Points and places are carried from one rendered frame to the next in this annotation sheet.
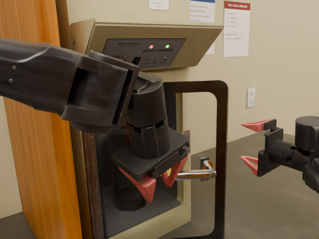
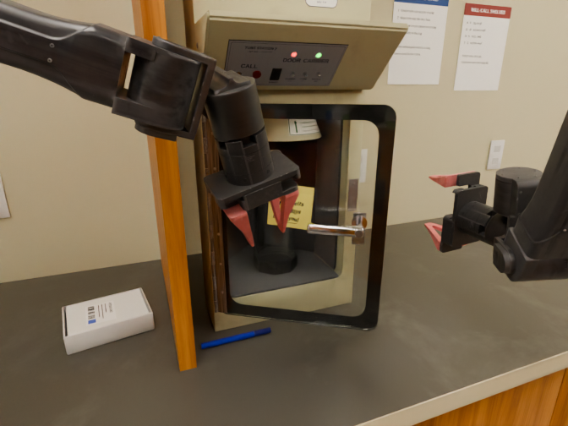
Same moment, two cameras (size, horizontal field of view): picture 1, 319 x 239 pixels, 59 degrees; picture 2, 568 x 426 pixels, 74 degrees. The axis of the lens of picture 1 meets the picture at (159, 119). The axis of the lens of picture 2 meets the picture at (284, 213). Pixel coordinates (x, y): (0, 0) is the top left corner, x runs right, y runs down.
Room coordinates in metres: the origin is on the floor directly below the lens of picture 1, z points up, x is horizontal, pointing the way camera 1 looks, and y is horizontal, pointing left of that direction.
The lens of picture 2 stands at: (-0.02, -0.14, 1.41)
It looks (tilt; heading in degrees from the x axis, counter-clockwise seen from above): 19 degrees down; 16
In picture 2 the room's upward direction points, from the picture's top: straight up
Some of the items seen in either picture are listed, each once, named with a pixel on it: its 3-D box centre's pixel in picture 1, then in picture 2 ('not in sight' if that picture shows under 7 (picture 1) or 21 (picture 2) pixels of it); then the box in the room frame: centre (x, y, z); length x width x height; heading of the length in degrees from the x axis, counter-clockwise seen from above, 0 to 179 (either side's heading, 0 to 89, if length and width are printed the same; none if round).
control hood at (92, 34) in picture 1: (154, 47); (302, 57); (0.62, 0.01, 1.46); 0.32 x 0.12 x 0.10; 127
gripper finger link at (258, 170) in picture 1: (256, 157); (445, 225); (0.69, -0.25, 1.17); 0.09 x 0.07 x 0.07; 37
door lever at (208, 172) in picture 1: (194, 171); (337, 226); (0.56, -0.07, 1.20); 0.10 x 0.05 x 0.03; 94
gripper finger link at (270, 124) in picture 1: (257, 132); (449, 189); (0.69, -0.25, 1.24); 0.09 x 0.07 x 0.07; 37
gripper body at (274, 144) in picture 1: (282, 152); (478, 221); (0.64, -0.29, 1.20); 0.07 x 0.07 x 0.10; 37
